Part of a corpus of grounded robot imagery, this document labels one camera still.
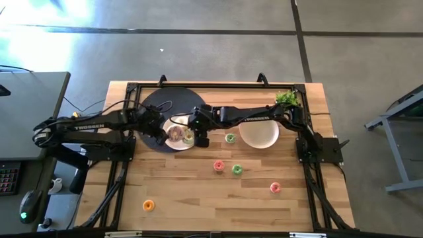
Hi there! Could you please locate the black computer mouse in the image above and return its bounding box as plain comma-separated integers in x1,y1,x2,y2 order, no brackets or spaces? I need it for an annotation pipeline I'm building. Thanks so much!
19,189,43,225

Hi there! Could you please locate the black backlit keyboard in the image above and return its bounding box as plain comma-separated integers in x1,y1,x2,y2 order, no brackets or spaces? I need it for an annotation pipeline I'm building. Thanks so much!
0,161,21,196

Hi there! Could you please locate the dark office desk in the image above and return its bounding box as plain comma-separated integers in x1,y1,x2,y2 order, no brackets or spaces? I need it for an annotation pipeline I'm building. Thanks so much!
0,157,57,233

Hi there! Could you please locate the round black woven placemat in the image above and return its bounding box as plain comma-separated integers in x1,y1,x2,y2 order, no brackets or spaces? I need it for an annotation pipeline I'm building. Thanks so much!
140,87,208,153

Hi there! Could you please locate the thin black cable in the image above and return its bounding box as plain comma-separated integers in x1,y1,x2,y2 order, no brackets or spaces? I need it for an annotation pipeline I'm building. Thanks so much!
62,95,106,115

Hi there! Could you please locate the black aluminium table frame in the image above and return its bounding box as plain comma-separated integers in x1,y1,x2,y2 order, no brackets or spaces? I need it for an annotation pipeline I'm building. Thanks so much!
79,82,356,232

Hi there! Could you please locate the grey office desk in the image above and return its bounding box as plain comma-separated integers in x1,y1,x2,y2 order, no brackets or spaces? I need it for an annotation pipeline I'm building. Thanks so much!
0,71,71,162

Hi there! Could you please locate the grey metal table frame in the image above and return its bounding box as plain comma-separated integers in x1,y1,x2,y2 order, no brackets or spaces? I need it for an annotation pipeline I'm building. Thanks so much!
364,84,423,194

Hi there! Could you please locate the small green potted plant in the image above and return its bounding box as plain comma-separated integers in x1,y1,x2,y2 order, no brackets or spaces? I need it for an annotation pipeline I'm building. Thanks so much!
276,91,300,110

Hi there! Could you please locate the small white cup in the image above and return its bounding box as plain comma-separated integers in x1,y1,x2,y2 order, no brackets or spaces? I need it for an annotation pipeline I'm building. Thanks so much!
48,177,63,195

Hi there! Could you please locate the round white plate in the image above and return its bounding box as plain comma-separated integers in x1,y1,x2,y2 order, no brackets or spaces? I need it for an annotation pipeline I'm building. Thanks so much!
239,120,280,149
161,114,199,151

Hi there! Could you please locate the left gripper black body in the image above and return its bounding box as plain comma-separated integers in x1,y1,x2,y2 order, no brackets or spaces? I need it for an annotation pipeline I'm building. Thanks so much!
134,104,169,146

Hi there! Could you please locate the large pink frosted donut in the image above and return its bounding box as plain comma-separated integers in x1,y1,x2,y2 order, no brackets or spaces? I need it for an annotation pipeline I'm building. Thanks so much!
167,126,184,142

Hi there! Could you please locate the silver metal bracket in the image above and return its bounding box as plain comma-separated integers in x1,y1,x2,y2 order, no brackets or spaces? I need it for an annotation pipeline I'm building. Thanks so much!
104,231,143,238
289,231,328,238

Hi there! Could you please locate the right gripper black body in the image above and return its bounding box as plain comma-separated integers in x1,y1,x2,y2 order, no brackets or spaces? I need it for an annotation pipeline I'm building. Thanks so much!
188,104,215,149

